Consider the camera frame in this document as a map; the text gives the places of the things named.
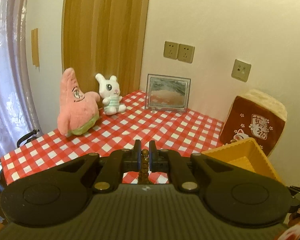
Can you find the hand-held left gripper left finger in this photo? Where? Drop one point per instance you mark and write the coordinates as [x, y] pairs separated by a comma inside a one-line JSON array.
[[139, 160]]

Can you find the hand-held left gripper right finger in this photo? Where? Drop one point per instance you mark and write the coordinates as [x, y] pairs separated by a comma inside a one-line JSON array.
[[151, 160]]

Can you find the yellow plastic tray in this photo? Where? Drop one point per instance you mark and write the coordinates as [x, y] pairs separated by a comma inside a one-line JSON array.
[[240, 152]]

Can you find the red white checkered tablecloth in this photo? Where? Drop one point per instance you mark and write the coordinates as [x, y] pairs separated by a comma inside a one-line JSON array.
[[140, 127]]

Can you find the red white printed cloth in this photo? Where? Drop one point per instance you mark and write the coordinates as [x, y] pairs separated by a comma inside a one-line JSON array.
[[296, 231]]

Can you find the white rabbit plush toy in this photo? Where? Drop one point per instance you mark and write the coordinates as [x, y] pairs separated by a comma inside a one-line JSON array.
[[111, 92]]

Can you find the pink starfish plush toy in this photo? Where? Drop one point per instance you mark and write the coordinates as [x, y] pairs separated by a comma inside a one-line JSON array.
[[75, 105]]

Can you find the brown cat print cushion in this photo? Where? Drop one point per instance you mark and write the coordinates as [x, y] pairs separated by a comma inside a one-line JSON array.
[[255, 120]]

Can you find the dark chair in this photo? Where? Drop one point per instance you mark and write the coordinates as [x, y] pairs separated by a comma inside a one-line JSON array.
[[27, 137]]

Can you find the yellow tape strip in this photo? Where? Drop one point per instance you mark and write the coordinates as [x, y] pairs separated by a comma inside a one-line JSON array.
[[37, 47], [33, 47]]

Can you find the pale lilac curtain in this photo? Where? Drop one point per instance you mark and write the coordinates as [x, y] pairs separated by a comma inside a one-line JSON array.
[[7, 67]]

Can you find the glass sand art frame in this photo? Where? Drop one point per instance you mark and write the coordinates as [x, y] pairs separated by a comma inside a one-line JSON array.
[[167, 92]]

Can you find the beige wall socket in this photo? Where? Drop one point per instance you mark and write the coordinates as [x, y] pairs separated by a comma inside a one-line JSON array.
[[186, 53], [171, 50]]

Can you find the wooden wall panel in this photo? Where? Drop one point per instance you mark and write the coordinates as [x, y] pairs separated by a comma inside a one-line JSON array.
[[102, 35]]

